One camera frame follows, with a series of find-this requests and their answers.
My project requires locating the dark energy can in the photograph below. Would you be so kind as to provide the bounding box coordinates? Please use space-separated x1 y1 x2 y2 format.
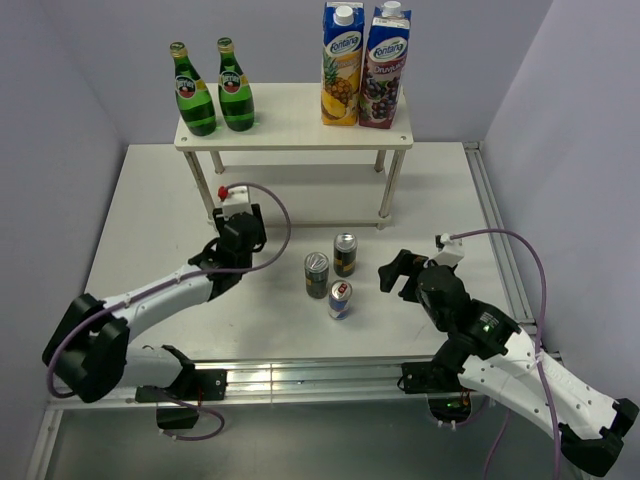
333 232 358 278
304 252 329 299

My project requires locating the green perrier bottle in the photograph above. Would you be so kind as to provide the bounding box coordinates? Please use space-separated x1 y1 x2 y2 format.
217 37 255 132
169 42 217 137

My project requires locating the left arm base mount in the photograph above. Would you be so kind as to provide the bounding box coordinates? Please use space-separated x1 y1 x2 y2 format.
134 369 227 442

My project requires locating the pineapple juice carton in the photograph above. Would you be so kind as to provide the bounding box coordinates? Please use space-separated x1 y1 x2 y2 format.
321 1 365 126

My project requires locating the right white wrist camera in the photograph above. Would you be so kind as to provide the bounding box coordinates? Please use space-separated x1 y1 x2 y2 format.
432 233 465 268

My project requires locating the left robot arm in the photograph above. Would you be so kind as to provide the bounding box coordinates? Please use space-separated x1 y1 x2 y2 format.
42 203 267 403

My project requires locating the green Perrier bottle front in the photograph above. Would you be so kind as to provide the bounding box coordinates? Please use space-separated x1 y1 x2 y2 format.
169 42 217 137

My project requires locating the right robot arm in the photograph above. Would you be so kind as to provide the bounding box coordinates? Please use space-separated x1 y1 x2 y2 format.
378 250 639 477

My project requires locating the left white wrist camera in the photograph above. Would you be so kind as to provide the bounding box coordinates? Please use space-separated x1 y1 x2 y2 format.
218 185 252 218

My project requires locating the Red Bull can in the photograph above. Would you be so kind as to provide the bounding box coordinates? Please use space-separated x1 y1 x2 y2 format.
328 280 353 320

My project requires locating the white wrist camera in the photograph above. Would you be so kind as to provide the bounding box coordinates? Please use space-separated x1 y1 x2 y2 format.
432 233 465 268
218 185 252 218

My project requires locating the aluminium front rail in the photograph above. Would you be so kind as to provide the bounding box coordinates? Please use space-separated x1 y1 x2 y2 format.
47 350 432 410

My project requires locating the white two-tier shelf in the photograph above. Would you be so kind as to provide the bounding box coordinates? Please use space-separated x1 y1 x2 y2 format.
174 83 414 229

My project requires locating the aluminium side rail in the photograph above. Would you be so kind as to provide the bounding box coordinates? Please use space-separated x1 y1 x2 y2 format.
463 142 537 336

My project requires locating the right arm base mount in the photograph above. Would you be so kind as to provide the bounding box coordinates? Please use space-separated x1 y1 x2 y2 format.
396 361 472 426

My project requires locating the grape juice carton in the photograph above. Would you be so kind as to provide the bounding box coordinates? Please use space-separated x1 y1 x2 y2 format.
358 1 412 129

